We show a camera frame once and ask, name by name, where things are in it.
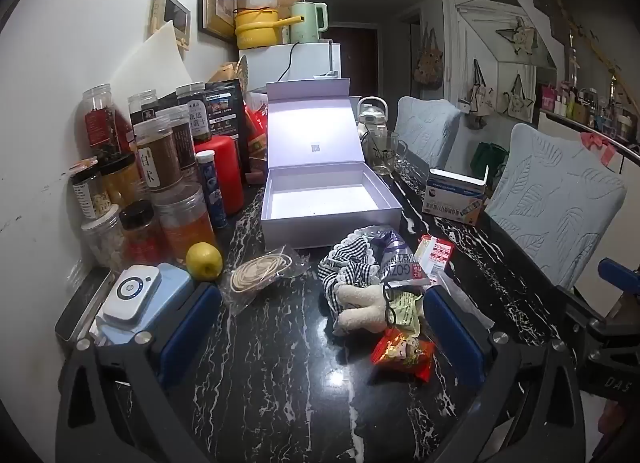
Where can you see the chair with pale quilted cover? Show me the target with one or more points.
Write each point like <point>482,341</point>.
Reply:
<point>427,130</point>
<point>555,193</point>

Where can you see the red white snack packet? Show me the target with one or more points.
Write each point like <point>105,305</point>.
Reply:
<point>436,254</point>

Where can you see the yellow pot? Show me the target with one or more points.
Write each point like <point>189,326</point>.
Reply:
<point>255,28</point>

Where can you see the patterned tote bag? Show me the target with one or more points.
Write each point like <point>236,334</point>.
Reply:
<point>429,63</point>

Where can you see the green snack packet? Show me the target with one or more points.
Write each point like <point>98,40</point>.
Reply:
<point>404,308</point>

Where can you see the dark brown jar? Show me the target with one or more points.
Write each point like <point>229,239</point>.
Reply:
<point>186,143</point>

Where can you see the yellow contents jar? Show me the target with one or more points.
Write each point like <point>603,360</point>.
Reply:
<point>122,180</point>

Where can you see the white board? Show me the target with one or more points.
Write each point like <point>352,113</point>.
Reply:
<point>155,63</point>

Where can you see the green bag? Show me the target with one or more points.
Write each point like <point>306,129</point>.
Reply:
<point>487,160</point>

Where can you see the blue white medicine box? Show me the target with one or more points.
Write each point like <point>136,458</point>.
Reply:
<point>452,198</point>

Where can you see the row of bottles on shelf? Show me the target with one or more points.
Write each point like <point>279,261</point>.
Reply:
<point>590,108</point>

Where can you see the lavender gift box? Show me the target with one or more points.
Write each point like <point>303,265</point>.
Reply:
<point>315,133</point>

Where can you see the brown powder jar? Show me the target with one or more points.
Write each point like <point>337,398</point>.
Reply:
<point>157,153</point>

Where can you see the jar of white flakes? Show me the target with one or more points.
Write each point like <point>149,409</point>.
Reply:
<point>105,245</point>

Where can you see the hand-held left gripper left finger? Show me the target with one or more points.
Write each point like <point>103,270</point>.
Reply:
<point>191,323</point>

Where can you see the glass mug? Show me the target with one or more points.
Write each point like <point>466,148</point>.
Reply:
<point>385,153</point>

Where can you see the silver purple snack packet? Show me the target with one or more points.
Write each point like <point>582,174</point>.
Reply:
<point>400,258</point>

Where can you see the black stand-up pouch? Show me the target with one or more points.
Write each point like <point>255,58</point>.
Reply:
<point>225,108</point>

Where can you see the small wooden framed panel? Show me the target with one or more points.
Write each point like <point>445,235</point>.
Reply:
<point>172,15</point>

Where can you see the green electric kettle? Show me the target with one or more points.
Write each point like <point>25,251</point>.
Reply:
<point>306,23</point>

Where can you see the small jar of white pieces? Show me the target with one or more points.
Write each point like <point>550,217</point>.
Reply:
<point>90,190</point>

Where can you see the yellow lemon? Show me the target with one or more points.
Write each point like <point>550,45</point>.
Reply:
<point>204,260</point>

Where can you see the large orange jar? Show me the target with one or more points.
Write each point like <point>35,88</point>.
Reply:
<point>185,223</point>

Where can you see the pink bow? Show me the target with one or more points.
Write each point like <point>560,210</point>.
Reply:
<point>600,145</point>

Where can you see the plush toy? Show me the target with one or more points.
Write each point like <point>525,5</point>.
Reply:
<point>357,305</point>

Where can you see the clear plastic bag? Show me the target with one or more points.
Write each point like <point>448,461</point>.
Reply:
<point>465,303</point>

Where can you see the red package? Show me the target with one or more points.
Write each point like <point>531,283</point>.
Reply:
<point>256,138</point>

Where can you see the white round-dial device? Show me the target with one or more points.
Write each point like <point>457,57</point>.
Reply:
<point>131,293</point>

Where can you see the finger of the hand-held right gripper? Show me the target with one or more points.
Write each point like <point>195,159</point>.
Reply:
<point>620,277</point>

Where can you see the woven straw fan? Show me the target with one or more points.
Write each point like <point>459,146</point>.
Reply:
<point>242,73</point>

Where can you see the red canister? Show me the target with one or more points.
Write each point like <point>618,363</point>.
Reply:
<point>225,173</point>

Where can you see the white mini fridge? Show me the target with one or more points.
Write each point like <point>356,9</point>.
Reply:
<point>310,63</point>

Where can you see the metal tin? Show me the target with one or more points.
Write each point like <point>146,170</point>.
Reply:
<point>80,310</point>

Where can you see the jar of red dried fruit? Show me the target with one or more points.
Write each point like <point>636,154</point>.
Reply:
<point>102,120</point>

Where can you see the star shaped wall ornament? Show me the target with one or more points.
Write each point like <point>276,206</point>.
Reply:
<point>520,35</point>

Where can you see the black lid red jar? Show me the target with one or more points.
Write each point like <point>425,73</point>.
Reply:
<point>142,238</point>

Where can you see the blue tablet tube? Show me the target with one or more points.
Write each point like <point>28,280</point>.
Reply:
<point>210,193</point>

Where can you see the light blue box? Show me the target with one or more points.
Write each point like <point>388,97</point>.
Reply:
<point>172,288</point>

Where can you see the clear jar with dark label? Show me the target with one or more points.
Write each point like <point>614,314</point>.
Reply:
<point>142,105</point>

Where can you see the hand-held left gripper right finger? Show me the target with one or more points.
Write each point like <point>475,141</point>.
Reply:
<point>454,335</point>

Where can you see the star print tote bag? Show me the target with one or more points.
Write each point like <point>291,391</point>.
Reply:
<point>519,100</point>

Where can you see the white tote bag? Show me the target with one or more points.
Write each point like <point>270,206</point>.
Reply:
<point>479,95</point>

